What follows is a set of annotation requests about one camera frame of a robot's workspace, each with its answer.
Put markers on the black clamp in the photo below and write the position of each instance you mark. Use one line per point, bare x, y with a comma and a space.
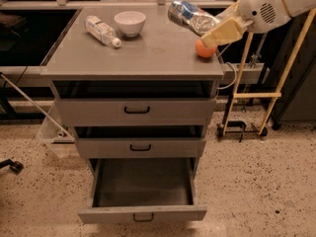
240, 128

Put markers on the yellow wooden ladder frame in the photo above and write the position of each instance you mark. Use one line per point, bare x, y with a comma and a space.
289, 91

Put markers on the grey bottom drawer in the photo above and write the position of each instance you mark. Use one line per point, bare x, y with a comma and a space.
143, 190

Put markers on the orange fruit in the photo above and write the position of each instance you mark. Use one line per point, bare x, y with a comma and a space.
203, 51

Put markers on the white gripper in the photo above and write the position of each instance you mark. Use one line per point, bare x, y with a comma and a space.
262, 9

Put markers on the grey drawer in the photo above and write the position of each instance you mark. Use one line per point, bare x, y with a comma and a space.
98, 148
119, 112
143, 190

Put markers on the black chair caster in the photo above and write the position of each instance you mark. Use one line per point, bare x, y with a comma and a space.
14, 166

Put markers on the grey metal rod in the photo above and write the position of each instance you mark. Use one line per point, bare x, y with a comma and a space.
37, 106

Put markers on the grey top drawer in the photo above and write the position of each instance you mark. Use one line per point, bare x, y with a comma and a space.
119, 112

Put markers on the white ceramic bowl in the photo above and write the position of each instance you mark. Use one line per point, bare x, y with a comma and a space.
130, 23

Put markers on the clear plastic water bottle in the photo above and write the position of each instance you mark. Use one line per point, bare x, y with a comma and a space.
101, 31

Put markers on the grey middle drawer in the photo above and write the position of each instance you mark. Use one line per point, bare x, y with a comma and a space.
98, 148

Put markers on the grey drawer cabinet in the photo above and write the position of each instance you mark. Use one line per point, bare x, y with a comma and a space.
160, 63

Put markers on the grey metal pole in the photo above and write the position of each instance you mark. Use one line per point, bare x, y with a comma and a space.
255, 56

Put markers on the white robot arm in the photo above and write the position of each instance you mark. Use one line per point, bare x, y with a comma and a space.
296, 7

